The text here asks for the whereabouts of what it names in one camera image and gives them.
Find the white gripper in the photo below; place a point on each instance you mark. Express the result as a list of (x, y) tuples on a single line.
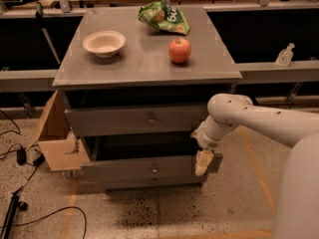
[(208, 140)]

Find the grey drawer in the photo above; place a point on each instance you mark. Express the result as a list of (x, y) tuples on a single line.
[(154, 182), (139, 119), (136, 156)]

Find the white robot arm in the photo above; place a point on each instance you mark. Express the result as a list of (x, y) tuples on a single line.
[(297, 211)]

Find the grey top drawer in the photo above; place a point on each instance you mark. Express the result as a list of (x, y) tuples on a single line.
[(139, 119)]

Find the grey wooden drawer cabinet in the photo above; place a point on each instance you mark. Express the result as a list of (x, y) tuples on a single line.
[(141, 73)]

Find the grey bottom drawer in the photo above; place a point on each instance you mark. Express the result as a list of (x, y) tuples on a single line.
[(154, 182)]

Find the red apple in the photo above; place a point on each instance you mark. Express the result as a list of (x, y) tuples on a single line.
[(179, 50)]

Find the clear sanitizer bottle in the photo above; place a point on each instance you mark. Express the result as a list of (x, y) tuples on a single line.
[(285, 56)]

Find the green chip bag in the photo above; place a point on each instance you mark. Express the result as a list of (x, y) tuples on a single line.
[(163, 16)]

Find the brown cardboard box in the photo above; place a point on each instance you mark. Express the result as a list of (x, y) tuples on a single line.
[(61, 148)]

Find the white paper bowl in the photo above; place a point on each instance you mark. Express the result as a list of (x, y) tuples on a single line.
[(104, 44)]

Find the black power adapter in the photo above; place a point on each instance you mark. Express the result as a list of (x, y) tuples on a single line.
[(21, 156)]

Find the black tripod leg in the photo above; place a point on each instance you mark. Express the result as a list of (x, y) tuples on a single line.
[(15, 204)]

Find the grey metal rail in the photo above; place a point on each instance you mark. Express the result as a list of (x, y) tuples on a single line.
[(250, 73)]

